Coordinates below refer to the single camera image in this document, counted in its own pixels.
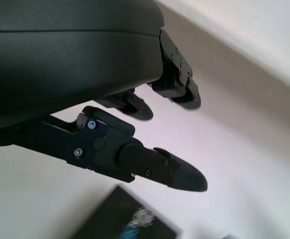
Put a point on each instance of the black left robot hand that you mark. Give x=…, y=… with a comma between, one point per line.
x=60, y=62

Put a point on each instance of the black printed box lid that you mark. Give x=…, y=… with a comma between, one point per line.
x=125, y=219

